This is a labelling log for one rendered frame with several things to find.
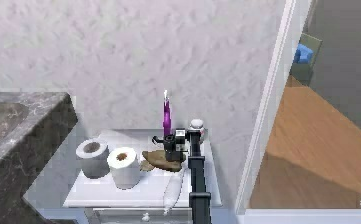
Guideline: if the white tapered bottle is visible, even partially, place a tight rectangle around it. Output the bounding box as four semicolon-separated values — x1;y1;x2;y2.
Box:
162;168;188;216

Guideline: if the white side table with drawer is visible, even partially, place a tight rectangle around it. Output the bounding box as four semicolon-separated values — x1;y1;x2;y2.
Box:
62;128;223;224

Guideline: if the white round jar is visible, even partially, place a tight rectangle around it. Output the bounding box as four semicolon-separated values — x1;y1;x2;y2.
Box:
188;118;207;145

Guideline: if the blue cushion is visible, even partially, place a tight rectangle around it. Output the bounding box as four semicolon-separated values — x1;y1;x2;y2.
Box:
293;43;314;65

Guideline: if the brown crumpled cloth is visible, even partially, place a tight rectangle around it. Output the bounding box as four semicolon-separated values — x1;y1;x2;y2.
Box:
139;149;186;173

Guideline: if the white door frame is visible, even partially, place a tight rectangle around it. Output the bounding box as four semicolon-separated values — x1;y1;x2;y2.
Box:
235;0;314;215

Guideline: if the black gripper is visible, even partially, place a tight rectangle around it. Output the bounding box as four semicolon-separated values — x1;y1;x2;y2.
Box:
151;134;178;163

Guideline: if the grey marble sink counter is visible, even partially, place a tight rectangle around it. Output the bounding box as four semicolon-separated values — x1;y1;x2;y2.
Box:
0;91;79;224

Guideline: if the white toilet paper roll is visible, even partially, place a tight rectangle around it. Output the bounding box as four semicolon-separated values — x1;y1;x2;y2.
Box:
75;137;110;180
106;146;142;191

